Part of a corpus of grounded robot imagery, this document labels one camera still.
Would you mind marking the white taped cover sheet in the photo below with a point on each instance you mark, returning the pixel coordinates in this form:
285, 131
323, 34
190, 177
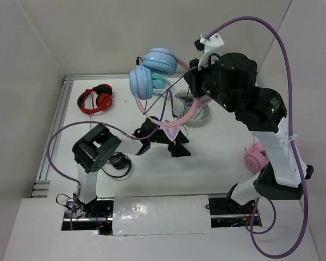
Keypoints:
161, 215

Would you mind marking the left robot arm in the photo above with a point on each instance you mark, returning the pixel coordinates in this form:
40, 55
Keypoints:
99, 146

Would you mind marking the pink gaming headset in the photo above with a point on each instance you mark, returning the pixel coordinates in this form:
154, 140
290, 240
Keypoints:
255, 158

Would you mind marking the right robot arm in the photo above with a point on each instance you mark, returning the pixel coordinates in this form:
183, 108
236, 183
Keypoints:
231, 82

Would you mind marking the pink blue cat-ear headphones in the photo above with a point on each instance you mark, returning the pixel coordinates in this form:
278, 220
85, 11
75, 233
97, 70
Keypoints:
147, 79

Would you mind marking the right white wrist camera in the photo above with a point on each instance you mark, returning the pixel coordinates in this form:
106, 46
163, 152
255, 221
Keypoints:
214, 44

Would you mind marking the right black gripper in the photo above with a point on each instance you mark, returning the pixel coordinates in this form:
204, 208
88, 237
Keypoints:
193, 78

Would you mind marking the teal white cat-ear headphones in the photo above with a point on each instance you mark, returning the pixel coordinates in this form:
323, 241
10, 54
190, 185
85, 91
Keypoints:
160, 83

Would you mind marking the small black on-ear headphones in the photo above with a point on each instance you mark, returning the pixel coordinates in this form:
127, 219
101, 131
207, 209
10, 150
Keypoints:
119, 161

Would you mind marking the grey white gaming headset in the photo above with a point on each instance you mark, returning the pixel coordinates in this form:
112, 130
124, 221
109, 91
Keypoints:
182, 103

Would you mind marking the red black headphones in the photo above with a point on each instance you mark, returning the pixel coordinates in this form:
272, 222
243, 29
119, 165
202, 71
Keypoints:
101, 99

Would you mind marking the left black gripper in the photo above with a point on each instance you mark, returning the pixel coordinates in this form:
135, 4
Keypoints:
180, 150

